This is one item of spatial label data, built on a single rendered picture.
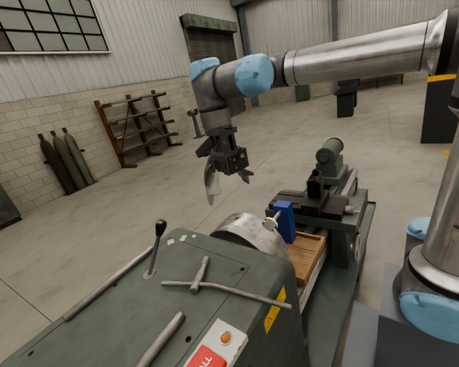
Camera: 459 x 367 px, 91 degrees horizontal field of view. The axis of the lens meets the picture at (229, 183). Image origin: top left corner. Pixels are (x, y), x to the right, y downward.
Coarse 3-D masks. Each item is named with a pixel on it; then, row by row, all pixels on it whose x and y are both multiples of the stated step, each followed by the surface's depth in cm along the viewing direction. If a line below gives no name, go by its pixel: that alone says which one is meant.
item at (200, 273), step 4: (204, 256) 66; (208, 256) 66; (204, 260) 65; (208, 260) 66; (204, 264) 63; (200, 268) 62; (204, 268) 62; (200, 272) 60; (204, 272) 61; (196, 276) 59; (200, 276) 59; (196, 280) 58; (200, 280) 58; (192, 284) 57; (196, 284) 57; (192, 288) 56; (196, 288) 56; (192, 292) 56; (196, 292) 56
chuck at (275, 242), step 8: (232, 216) 91; (240, 216) 88; (248, 216) 87; (256, 216) 87; (224, 224) 87; (232, 224) 84; (240, 224) 83; (248, 224) 83; (256, 224) 83; (256, 232) 80; (264, 232) 81; (272, 232) 83; (264, 240) 79; (272, 240) 81; (280, 240) 83; (272, 248) 79; (280, 248) 82; (280, 256) 81; (288, 256) 85
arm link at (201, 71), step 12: (204, 60) 49; (216, 60) 50; (192, 72) 51; (204, 72) 50; (192, 84) 53; (204, 84) 50; (204, 96) 52; (216, 96) 51; (204, 108) 53; (216, 108) 53
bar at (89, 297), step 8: (152, 248) 76; (136, 256) 72; (144, 256) 74; (128, 264) 70; (120, 272) 68; (112, 280) 66; (96, 288) 63; (104, 288) 64; (88, 296) 61; (96, 296) 62; (80, 304) 59; (72, 312) 58
